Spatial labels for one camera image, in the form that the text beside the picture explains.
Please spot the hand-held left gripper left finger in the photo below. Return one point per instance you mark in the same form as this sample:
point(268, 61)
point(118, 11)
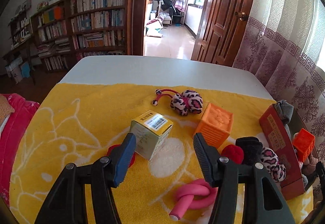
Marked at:
point(124, 160)

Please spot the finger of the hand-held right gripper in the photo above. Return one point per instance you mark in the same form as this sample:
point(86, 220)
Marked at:
point(320, 170)

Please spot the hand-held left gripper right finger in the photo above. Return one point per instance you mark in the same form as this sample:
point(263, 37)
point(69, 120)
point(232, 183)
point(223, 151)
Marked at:
point(205, 160)

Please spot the red-orange embossed toy cube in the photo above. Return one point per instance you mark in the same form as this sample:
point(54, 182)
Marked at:
point(303, 142)

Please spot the small yellow-green cardboard box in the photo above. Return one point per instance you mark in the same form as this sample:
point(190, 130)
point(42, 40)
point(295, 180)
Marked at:
point(149, 135)

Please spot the black sock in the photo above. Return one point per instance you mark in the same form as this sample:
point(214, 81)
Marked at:
point(250, 150)

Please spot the red gift box container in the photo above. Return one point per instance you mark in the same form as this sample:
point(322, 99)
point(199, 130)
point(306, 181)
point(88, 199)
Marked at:
point(276, 137)

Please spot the grey ribbed sock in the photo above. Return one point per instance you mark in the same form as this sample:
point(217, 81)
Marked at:
point(285, 112)

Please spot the pink cloth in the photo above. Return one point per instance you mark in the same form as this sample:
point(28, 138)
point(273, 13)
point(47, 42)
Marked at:
point(310, 165)

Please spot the red pompom ball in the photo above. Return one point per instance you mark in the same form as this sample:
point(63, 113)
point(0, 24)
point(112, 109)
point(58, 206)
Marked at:
point(232, 153)
point(114, 149)

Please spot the light orange embossed toy cube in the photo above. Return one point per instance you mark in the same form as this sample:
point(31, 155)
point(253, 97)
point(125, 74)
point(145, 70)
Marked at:
point(215, 127)

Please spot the pink knotted foam curler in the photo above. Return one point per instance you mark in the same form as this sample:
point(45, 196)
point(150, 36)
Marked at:
point(190, 194)

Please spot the leopard plush scrunchie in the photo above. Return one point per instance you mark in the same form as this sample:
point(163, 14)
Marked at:
point(273, 163)

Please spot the yellow white patterned towel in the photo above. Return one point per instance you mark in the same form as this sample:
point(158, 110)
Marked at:
point(88, 125)

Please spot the red blanket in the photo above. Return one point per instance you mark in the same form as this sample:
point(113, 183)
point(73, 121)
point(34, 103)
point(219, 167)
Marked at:
point(15, 132)

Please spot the purple patterned lace curtain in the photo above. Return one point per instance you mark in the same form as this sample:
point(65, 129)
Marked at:
point(279, 48)

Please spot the orange checked pillow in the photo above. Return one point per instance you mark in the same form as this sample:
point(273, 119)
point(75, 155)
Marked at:
point(5, 109)

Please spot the white green floor cushion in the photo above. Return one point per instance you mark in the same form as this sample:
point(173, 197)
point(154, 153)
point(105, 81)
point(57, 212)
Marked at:
point(153, 32)

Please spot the blue storage box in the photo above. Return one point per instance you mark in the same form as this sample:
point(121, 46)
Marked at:
point(25, 69)

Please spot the brown wooden bookshelf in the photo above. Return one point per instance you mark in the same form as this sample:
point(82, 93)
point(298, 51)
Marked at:
point(129, 23)

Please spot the white storage box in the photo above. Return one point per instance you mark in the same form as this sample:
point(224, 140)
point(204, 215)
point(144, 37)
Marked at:
point(14, 69)

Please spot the brass door knob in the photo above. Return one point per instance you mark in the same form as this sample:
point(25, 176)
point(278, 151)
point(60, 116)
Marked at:
point(240, 15)

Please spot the brown wooden door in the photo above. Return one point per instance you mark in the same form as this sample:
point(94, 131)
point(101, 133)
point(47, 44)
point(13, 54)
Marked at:
point(223, 10)

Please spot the pile of black clothes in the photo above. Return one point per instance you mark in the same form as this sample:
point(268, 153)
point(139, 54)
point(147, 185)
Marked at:
point(168, 4)

